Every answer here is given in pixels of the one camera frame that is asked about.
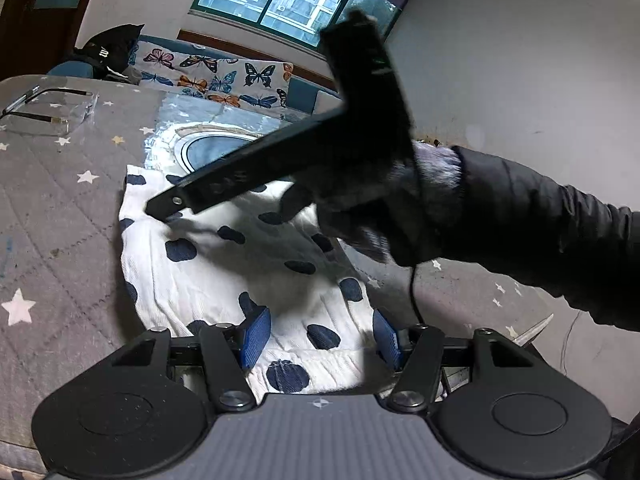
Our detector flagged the blue sofa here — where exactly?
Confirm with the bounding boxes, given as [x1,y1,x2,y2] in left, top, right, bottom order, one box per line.
[47,35,346,121]

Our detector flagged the person's right hand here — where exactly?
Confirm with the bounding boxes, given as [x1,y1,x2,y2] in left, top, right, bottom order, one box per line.
[279,141,464,267]

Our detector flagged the white navy polka-dot pants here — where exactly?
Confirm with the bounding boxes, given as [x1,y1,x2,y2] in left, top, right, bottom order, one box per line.
[117,162,396,401]

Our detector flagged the grey star tablecloth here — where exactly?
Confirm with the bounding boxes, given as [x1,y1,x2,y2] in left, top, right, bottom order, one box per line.
[0,75,640,476]

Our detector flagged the person's right forearm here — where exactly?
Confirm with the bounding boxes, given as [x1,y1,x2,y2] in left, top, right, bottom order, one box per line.
[442,145,640,333]

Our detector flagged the butterfly print pillow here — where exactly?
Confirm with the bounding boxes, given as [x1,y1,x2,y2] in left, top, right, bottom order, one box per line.
[131,40,246,98]
[207,57,296,111]

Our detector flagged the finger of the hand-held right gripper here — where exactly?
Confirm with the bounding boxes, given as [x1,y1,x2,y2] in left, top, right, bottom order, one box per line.
[145,107,347,224]

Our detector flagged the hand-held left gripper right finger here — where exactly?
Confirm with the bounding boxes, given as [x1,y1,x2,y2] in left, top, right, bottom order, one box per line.
[372,307,543,413]

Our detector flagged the black bag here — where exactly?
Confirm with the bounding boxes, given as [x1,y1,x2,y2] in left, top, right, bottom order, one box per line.
[75,23,146,83]

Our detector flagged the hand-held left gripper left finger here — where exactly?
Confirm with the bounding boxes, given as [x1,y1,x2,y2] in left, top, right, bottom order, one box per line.
[112,306,273,413]

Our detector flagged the eyeglasses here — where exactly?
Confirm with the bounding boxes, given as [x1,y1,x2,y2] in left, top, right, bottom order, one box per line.
[0,86,101,137]

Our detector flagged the black cable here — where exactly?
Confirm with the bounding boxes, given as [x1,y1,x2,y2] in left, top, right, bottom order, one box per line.
[409,255,423,326]

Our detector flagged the dark wooden door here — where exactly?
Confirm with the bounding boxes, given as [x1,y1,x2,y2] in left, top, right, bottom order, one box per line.
[0,0,108,81]

